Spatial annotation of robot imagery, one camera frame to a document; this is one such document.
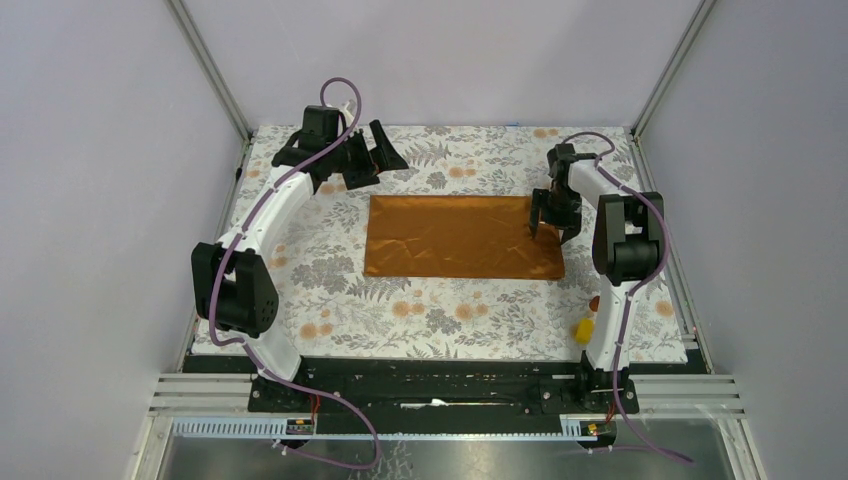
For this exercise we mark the orange cloth napkin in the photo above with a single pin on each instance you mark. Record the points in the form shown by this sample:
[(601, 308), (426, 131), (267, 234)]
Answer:
[(473, 237)]

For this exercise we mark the floral patterned table mat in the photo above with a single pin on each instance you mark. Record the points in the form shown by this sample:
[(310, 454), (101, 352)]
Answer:
[(329, 307)]

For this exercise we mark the left aluminium frame post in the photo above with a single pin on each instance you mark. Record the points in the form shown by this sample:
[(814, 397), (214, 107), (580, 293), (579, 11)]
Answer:
[(209, 68)]

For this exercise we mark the yellow cylinder block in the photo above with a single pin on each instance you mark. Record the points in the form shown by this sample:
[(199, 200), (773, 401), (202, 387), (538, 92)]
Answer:
[(583, 331)]

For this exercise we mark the right aluminium frame post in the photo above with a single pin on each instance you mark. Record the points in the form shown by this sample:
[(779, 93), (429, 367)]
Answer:
[(669, 72)]

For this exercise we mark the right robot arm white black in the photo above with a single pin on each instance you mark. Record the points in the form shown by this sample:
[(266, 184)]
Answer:
[(629, 245)]

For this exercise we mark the aluminium frame post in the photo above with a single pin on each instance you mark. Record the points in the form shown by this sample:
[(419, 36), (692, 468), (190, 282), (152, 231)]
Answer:
[(669, 72), (209, 68)]

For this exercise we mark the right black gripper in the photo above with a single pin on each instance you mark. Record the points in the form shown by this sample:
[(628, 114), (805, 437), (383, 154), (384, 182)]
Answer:
[(569, 223)]

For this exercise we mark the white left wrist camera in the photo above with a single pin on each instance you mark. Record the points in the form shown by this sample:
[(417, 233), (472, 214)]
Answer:
[(348, 111)]

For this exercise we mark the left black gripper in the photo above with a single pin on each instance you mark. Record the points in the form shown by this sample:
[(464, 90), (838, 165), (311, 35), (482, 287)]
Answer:
[(385, 156)]

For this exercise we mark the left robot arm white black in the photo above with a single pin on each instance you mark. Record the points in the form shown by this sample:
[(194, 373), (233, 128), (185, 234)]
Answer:
[(233, 288)]

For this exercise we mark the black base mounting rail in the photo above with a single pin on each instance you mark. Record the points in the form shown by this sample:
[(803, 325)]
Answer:
[(444, 396)]

